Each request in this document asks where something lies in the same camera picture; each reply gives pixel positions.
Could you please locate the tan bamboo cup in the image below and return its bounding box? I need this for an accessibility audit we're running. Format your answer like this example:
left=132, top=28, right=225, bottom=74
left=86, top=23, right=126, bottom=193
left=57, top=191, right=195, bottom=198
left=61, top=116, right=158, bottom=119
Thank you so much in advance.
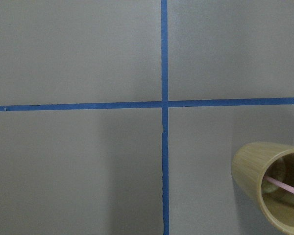
left=231, top=142, right=294, bottom=235

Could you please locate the pink chopstick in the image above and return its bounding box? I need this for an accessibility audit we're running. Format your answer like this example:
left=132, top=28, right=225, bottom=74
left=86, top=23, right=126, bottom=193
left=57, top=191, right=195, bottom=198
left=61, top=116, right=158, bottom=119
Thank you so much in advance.
left=264, top=176, right=294, bottom=194

